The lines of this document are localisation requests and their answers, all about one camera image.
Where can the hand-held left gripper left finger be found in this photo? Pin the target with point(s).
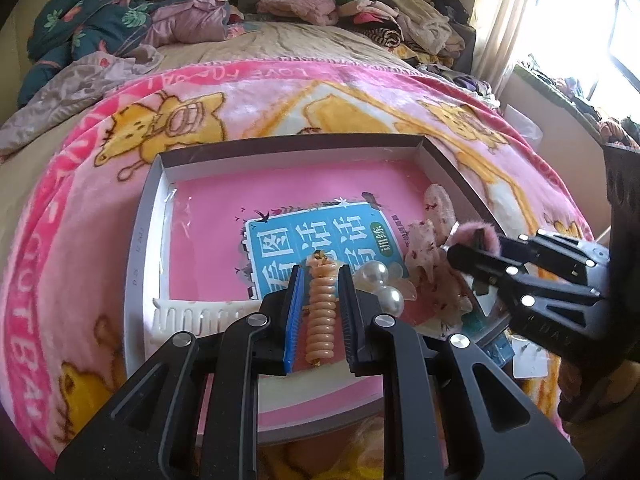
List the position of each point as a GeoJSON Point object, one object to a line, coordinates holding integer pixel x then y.
{"type": "Point", "coordinates": [292, 320]}

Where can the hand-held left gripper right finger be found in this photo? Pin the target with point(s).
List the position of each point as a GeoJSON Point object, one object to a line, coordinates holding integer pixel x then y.
{"type": "Point", "coordinates": [352, 320]}

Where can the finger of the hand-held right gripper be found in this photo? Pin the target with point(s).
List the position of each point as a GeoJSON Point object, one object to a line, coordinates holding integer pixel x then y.
{"type": "Point", "coordinates": [545, 247]}
{"type": "Point", "coordinates": [475, 262]}

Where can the pink fuzzy hair clip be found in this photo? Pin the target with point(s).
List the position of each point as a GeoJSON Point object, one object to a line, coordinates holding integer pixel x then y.
{"type": "Point", "coordinates": [472, 232]}

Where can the pearl hair clip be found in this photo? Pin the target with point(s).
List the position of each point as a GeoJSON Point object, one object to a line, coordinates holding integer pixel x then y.
{"type": "Point", "coordinates": [391, 300]}

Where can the cream hair claw clip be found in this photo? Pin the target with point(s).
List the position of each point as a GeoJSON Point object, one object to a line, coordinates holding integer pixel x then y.
{"type": "Point", "coordinates": [200, 317]}

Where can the grey cardboard box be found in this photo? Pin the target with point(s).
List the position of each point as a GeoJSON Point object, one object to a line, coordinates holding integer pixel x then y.
{"type": "Point", "coordinates": [210, 220]}

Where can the clear jewelry packet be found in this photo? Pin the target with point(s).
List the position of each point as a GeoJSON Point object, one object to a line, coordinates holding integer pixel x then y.
{"type": "Point", "coordinates": [530, 360]}

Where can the blue packet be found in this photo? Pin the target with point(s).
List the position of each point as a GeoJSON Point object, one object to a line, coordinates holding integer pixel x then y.
{"type": "Point", "coordinates": [495, 347]}

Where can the white plastic bag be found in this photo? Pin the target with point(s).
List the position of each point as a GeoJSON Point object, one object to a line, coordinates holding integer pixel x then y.
{"type": "Point", "coordinates": [520, 122]}

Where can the cluttered windowsill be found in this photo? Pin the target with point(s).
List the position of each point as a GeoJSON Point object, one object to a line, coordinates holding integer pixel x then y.
{"type": "Point", "coordinates": [575, 92]}

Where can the dark patterned cloth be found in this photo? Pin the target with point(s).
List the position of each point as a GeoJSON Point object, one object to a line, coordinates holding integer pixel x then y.
{"type": "Point", "coordinates": [465, 82]}

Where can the pink printed blanket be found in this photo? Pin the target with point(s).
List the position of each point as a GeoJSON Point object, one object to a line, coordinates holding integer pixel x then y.
{"type": "Point", "coordinates": [350, 105]}

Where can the cream curtain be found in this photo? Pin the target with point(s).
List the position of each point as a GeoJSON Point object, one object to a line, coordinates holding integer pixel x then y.
{"type": "Point", "coordinates": [505, 20]}

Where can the window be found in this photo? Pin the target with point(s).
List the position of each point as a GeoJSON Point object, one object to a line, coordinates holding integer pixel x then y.
{"type": "Point", "coordinates": [590, 10]}

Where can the pile of clothes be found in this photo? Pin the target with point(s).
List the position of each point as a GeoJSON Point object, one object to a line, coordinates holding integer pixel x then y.
{"type": "Point", "coordinates": [410, 15]}

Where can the pink folded clothes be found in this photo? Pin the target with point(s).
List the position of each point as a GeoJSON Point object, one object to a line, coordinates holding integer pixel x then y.
{"type": "Point", "coordinates": [300, 7]}

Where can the lilac garment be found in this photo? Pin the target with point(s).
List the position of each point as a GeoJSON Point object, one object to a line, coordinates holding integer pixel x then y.
{"type": "Point", "coordinates": [195, 20]}

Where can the light purple sheet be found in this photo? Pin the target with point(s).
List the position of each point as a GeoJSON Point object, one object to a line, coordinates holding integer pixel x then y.
{"type": "Point", "coordinates": [75, 85]}

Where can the dark floral quilt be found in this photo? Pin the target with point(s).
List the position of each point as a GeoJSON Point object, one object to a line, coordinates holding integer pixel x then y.
{"type": "Point", "coordinates": [75, 25]}

